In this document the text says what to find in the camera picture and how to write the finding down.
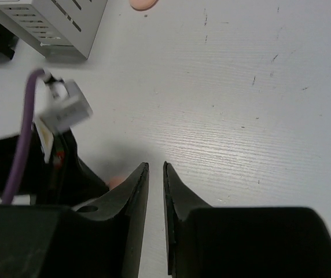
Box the pink round powder puff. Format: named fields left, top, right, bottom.
left=107, top=176, right=127, bottom=191
left=129, top=0, right=157, bottom=11

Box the white slotted organizer box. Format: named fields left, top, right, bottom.
left=0, top=0, right=107, bottom=61

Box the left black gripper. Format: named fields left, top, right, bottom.
left=0, top=130, right=109, bottom=206

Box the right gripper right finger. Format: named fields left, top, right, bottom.
left=163, top=163, right=331, bottom=277

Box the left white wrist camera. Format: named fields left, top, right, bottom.
left=34, top=79, right=93, bottom=163

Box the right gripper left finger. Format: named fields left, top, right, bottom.
left=0, top=163, right=149, bottom=277

